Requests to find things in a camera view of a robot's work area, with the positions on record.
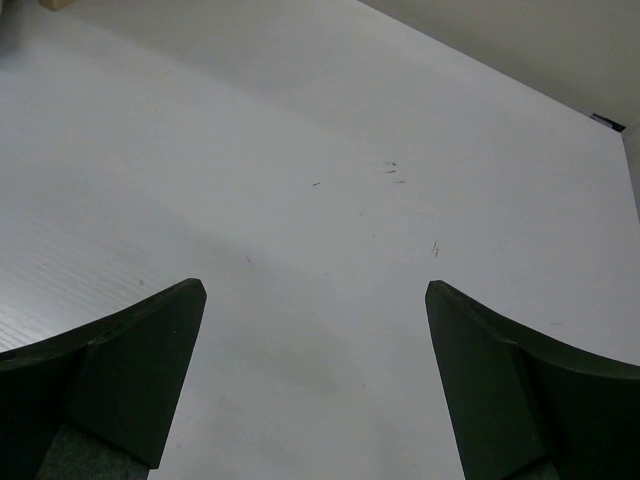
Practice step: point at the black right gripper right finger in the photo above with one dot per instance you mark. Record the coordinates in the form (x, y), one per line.
(526, 406)

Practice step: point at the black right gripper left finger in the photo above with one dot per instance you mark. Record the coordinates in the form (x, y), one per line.
(98, 401)

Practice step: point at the wooden shelf unit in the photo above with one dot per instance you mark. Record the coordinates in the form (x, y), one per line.
(55, 5)

